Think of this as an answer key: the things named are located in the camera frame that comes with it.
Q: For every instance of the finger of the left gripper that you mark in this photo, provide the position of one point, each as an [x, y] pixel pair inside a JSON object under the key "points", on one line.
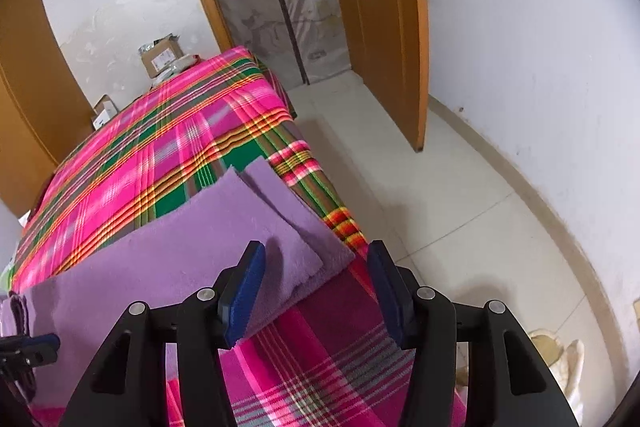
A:
{"points": [[21, 351]]}

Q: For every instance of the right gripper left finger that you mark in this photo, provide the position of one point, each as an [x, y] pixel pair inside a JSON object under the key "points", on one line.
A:
{"points": [[211, 320]]}

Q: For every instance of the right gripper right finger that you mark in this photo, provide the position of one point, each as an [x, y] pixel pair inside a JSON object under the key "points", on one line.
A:
{"points": [[420, 319]]}

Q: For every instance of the purple fleece garment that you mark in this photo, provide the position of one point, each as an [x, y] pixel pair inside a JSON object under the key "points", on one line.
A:
{"points": [[168, 259]]}

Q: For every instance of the pink green plaid tablecloth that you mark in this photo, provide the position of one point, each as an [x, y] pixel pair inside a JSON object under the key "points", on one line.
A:
{"points": [[329, 360]]}

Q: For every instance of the white sack on floor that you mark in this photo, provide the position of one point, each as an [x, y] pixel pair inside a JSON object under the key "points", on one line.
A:
{"points": [[566, 364]]}

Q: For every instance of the white cardboard box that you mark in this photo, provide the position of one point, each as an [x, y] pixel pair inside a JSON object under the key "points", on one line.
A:
{"points": [[104, 111]]}

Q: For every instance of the wooden wardrobe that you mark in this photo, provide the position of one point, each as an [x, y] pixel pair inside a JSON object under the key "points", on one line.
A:
{"points": [[44, 114]]}

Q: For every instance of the brown cardboard box with label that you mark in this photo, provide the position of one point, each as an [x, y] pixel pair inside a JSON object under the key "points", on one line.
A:
{"points": [[159, 54]]}

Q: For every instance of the wooden door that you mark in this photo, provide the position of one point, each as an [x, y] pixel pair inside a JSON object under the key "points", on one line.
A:
{"points": [[388, 48]]}

